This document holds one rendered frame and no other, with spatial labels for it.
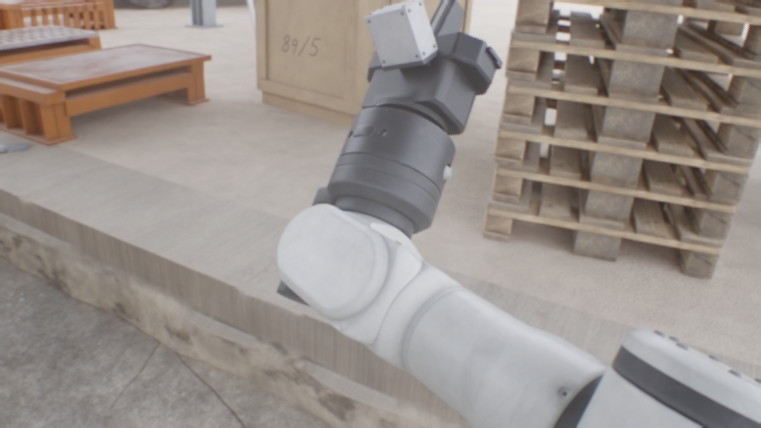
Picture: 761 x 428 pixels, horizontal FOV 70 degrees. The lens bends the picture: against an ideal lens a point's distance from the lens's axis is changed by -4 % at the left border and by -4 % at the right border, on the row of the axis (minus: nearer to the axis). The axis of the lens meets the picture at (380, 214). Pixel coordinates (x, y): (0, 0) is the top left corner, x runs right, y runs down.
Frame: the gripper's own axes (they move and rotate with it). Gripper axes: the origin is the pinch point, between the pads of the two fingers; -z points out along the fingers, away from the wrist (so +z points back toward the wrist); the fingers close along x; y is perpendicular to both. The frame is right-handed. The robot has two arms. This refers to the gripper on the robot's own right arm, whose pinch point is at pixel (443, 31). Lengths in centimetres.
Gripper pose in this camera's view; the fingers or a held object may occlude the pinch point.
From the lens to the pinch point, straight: 53.0
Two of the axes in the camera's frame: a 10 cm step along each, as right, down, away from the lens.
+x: -7.4, -0.5, 6.7
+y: 5.9, 4.4, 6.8
